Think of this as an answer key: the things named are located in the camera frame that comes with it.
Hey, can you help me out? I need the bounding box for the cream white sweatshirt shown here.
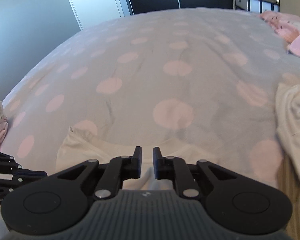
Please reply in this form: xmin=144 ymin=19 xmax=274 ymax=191
xmin=56 ymin=127 xmax=220 ymax=190

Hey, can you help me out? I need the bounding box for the white fleece garment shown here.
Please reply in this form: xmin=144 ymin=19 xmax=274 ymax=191
xmin=275 ymin=83 xmax=300 ymax=180

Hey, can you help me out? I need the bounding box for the grey pink-dotted bed cover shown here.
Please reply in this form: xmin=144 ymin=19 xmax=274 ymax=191
xmin=0 ymin=6 xmax=300 ymax=240

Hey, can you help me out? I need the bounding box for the light pink patterned pillow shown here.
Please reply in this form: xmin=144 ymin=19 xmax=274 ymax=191
xmin=259 ymin=11 xmax=300 ymax=57

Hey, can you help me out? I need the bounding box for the white room door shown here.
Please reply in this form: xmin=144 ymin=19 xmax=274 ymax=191
xmin=69 ymin=0 xmax=133 ymax=30

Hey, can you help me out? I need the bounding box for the white bedside table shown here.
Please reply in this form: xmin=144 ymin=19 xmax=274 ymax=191
xmin=233 ymin=0 xmax=280 ymax=14

